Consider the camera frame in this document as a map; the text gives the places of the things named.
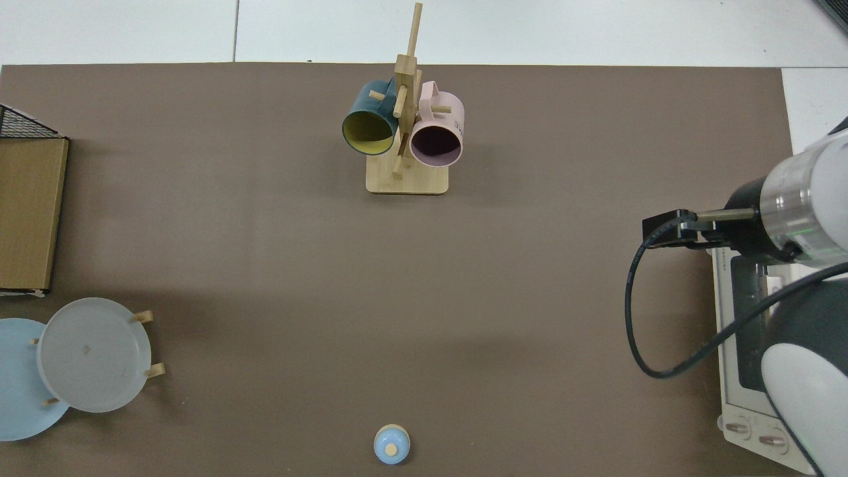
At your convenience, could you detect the grey plate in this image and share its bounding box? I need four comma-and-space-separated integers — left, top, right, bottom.
36, 297, 152, 414

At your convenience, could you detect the pink cup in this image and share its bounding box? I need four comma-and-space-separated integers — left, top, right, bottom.
409, 81, 466, 168

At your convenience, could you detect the dark teal cup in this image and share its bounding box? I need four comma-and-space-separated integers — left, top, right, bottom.
341, 78, 401, 156

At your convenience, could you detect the dark grey equipment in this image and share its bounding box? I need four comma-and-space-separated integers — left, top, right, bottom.
814, 0, 848, 35

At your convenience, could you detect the wire basket with wooden floor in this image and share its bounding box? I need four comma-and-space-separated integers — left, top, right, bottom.
0, 104, 70, 297

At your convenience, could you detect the wooden plate rack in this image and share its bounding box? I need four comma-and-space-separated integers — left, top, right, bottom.
30, 309, 166, 407

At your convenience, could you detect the brown table cloth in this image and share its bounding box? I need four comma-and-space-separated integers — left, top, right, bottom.
0, 62, 802, 477

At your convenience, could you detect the pale toaster oven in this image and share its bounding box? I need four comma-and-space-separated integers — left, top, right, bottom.
706, 242, 819, 476

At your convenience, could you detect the light blue plate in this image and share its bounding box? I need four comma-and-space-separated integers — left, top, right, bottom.
0, 318, 71, 442

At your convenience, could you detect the wooden cup stand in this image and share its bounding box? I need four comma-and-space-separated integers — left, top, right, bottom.
366, 2, 450, 195

